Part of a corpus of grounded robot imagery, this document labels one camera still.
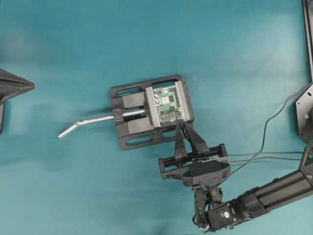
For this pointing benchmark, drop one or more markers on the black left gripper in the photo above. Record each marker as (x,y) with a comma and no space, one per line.
(11,86)

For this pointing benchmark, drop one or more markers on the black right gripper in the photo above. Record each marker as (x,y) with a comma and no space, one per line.
(200,152)

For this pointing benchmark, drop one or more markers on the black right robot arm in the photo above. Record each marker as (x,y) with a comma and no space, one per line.
(212,214)

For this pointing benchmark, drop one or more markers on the green circuit board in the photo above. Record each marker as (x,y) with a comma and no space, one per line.
(167,104)

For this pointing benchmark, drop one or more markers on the black bench vise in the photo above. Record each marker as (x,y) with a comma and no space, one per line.
(135,114)

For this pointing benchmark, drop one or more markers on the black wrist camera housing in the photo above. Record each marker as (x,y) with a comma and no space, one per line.
(208,174)

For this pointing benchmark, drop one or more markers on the black frame corner bracket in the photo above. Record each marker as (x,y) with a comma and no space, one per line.
(304,112)

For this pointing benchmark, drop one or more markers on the black aluminium frame rail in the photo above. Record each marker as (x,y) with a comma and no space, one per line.
(307,6)

